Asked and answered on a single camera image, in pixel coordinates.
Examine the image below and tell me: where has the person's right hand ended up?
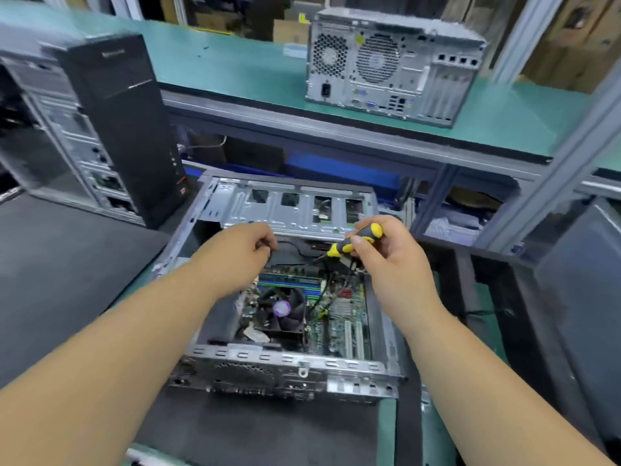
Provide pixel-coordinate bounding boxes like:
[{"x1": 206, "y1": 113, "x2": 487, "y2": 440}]
[{"x1": 345, "y1": 215, "x2": 449, "y2": 330}]

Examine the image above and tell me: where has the person's left hand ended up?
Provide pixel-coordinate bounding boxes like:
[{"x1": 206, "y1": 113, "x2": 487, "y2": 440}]
[{"x1": 190, "y1": 222, "x2": 279, "y2": 301}]

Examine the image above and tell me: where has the yellow black screwdriver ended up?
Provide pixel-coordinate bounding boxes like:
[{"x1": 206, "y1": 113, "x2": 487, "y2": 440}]
[{"x1": 313, "y1": 223, "x2": 385, "y2": 264}]

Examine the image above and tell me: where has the person's left forearm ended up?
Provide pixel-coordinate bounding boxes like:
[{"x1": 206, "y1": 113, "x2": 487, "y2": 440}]
[{"x1": 0, "y1": 257, "x2": 243, "y2": 466}]

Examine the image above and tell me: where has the person's right forearm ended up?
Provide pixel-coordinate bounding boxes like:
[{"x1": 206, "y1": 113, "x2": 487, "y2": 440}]
[{"x1": 395, "y1": 305, "x2": 616, "y2": 466}]

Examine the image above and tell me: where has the open silver computer case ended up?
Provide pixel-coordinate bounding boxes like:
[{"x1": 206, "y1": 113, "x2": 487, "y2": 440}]
[{"x1": 153, "y1": 175, "x2": 408, "y2": 404}]

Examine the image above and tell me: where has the black CPU cooler fan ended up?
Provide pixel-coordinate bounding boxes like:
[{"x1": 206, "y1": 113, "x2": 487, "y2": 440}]
[{"x1": 255, "y1": 285, "x2": 309, "y2": 338}]

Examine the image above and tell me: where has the green motherboard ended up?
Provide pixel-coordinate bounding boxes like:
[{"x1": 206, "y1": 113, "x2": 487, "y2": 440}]
[{"x1": 240, "y1": 267, "x2": 374, "y2": 361}]

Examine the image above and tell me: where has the grey computer case with fans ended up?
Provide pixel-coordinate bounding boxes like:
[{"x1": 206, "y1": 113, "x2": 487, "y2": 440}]
[{"x1": 305, "y1": 7, "x2": 487, "y2": 129}]

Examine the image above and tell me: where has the black tower computer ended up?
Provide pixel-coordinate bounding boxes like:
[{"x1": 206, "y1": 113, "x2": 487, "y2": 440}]
[{"x1": 0, "y1": 31, "x2": 190, "y2": 230}]

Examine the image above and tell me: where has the dark grey mat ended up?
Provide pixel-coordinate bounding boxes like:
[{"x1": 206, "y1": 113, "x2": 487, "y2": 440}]
[{"x1": 0, "y1": 191, "x2": 173, "y2": 389}]

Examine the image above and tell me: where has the cardboard box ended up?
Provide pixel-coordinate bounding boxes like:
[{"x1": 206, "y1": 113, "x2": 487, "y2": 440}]
[{"x1": 273, "y1": 17, "x2": 311, "y2": 45}]

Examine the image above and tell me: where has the dark grey side panel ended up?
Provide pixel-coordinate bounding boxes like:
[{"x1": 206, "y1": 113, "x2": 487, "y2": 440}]
[{"x1": 505, "y1": 196, "x2": 621, "y2": 452}]

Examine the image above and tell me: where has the black cable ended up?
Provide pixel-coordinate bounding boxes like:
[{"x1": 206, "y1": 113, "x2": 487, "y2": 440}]
[{"x1": 269, "y1": 240, "x2": 331, "y2": 267}]

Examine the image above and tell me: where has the green shelf with metal frame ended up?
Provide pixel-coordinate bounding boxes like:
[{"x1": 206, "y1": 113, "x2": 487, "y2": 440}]
[{"x1": 0, "y1": 0, "x2": 621, "y2": 258}]

